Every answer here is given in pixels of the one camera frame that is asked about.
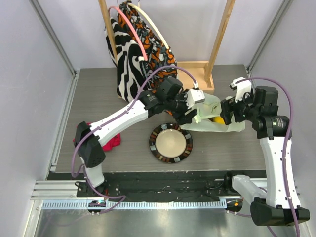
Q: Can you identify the white slotted cable duct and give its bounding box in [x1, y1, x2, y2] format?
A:
[42, 199, 227, 210]

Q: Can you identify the beige plate with dark rim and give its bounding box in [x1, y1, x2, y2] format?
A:
[149, 122, 193, 163]

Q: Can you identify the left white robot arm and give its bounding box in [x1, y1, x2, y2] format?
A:
[74, 78, 205, 197]

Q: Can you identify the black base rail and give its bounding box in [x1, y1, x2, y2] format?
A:
[48, 170, 252, 200]

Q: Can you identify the red cloth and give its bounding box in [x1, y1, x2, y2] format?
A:
[73, 121, 121, 152]

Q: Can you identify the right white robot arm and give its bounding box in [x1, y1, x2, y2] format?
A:
[220, 85, 310, 226]

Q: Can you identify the orange grey camouflage garment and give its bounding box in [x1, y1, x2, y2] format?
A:
[118, 0, 178, 92]

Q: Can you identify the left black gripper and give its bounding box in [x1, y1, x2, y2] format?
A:
[165, 89, 197, 125]

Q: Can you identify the wooden clothes rack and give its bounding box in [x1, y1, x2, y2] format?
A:
[98, 0, 235, 94]

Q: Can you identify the purple cable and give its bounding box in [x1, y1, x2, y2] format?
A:
[71, 65, 200, 215]
[237, 77, 302, 237]

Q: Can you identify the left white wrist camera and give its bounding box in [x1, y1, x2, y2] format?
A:
[186, 82, 205, 109]

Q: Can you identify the pale green plastic bag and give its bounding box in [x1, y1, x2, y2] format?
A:
[180, 93, 245, 133]

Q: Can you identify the cream clothes hanger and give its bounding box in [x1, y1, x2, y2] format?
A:
[128, 3, 170, 49]

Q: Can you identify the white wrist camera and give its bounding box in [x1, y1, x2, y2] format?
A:
[230, 77, 252, 103]
[186, 82, 205, 109]

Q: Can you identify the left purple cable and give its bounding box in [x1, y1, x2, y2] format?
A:
[71, 65, 200, 215]

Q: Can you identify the yellow fake lemon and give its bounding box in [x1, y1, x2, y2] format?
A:
[213, 117, 225, 125]

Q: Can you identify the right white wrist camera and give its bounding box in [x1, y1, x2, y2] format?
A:
[230, 77, 252, 103]

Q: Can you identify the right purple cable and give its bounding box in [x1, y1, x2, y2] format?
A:
[237, 77, 302, 237]

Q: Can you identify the pink clothes hanger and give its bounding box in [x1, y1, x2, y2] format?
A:
[108, 6, 148, 61]

